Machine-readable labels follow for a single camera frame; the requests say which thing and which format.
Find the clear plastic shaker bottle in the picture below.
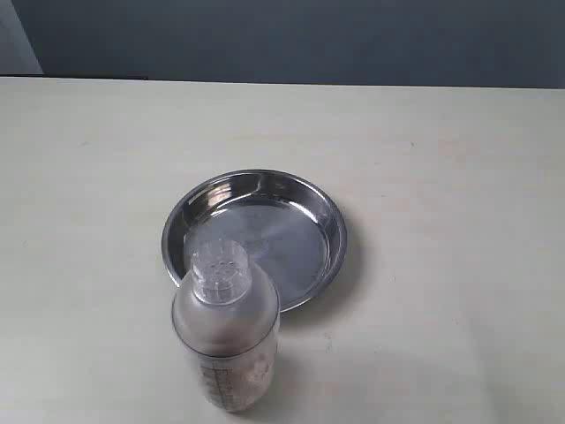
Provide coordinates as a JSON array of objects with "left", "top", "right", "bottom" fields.
[{"left": 171, "top": 239, "right": 281, "bottom": 413}]

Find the round stainless steel plate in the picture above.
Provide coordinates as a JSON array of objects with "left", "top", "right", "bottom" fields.
[{"left": 161, "top": 170, "right": 348, "bottom": 312}]

